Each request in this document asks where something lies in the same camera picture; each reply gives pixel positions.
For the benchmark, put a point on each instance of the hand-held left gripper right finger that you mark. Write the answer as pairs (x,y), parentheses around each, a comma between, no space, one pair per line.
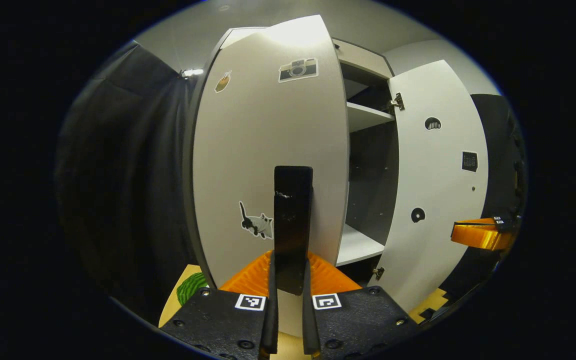
(309,325)

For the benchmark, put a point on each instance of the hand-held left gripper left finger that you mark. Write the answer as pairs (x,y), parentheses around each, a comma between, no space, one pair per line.
(271,325)

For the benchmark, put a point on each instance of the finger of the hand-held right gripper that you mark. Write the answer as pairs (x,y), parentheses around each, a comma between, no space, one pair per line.
(478,235)

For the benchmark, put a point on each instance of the shoe cabinet door headphone sticker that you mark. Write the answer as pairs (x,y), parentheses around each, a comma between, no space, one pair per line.
(433,175)

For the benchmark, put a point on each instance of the beige double-door shoe cabinet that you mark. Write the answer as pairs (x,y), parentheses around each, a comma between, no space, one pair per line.
(373,175)

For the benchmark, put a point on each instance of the shoe cabinet door camera sticker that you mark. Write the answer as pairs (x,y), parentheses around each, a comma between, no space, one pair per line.
(248,150)

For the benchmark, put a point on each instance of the metal door hinge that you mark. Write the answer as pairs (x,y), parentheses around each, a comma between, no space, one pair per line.
(378,272)
(397,102)

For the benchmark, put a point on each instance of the white cabinet shelf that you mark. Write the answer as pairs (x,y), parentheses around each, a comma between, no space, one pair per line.
(365,116)
(355,247)

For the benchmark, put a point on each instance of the green watermelon toy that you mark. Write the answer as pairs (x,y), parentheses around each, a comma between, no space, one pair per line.
(190,289)

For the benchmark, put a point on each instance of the round smoke detector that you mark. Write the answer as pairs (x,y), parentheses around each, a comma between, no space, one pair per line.
(224,7)

